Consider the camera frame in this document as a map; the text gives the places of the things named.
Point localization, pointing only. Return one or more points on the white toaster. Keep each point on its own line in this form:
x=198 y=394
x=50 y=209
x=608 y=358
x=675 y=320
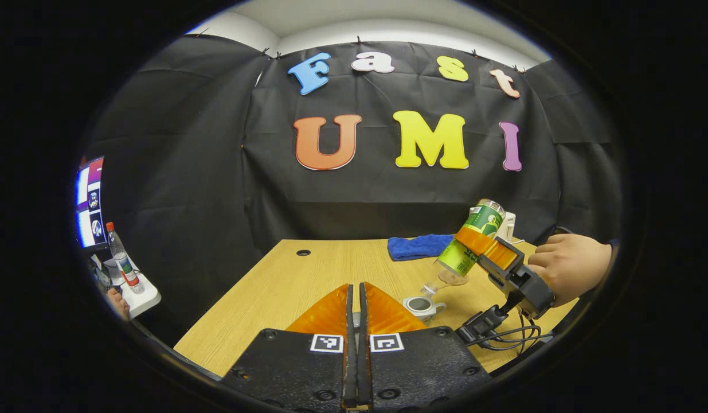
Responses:
x=508 y=226

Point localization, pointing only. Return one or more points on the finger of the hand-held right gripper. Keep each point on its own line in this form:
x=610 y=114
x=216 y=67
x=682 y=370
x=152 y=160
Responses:
x=503 y=255

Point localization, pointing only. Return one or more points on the small white side table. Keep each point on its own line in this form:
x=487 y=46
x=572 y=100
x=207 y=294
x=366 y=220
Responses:
x=144 y=299

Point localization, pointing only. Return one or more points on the red cap plastic bottle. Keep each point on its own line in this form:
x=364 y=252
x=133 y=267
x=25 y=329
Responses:
x=124 y=264

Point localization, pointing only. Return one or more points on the computer monitor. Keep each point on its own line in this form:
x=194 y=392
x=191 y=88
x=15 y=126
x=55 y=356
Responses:
x=90 y=201

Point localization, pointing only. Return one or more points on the white ceramic teacup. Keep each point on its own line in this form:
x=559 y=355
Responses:
x=419 y=310

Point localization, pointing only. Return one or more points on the green label water bottle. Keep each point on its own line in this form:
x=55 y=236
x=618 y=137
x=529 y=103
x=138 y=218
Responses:
x=456 y=259

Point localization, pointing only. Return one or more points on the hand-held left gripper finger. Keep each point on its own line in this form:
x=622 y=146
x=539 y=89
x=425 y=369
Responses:
x=349 y=355
x=364 y=355

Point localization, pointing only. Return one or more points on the blue towel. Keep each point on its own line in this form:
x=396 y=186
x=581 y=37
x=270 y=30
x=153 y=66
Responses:
x=417 y=246

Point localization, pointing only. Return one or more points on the black backdrop cloth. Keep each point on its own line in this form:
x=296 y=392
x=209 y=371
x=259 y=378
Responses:
x=388 y=195

